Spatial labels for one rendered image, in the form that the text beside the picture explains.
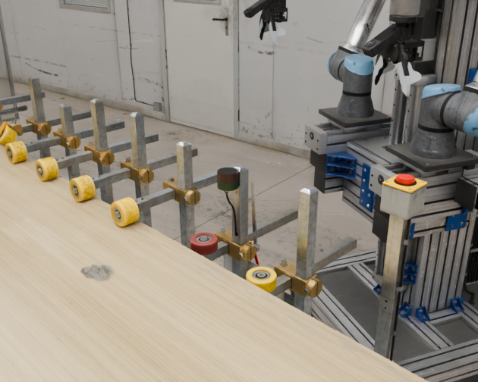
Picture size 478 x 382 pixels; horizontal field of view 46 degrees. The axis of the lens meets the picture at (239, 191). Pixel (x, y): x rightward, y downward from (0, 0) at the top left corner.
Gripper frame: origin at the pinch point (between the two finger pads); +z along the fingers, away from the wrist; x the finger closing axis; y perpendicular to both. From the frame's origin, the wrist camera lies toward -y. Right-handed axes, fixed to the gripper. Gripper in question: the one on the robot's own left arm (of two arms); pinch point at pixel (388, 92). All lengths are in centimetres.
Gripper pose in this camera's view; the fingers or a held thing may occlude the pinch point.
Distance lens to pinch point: 161.9
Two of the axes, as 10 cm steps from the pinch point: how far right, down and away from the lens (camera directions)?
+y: 9.3, -1.5, 3.2
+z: 0.0, 9.1, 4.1
